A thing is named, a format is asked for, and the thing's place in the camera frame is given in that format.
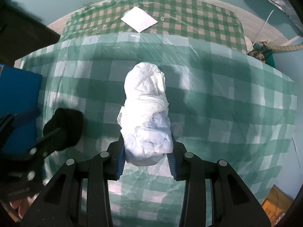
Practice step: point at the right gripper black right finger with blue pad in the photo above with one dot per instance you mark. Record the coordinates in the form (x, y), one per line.
(233, 204)

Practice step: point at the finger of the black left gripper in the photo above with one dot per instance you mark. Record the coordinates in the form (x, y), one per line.
(46, 145)

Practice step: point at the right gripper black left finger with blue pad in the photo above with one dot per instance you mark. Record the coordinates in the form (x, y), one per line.
(59, 203)

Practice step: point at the white cloth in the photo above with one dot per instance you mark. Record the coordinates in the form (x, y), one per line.
(144, 121)

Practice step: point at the person's left hand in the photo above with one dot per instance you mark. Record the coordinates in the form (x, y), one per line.
(21, 206)

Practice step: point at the blue cardboard box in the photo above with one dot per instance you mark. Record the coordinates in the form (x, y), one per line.
(19, 94)

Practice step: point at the green checkered tablecloth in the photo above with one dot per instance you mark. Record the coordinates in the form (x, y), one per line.
(223, 104)

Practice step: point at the black cabinet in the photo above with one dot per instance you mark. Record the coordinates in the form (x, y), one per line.
(21, 35)

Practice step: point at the white paper sheet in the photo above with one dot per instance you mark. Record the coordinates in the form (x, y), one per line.
(138, 19)

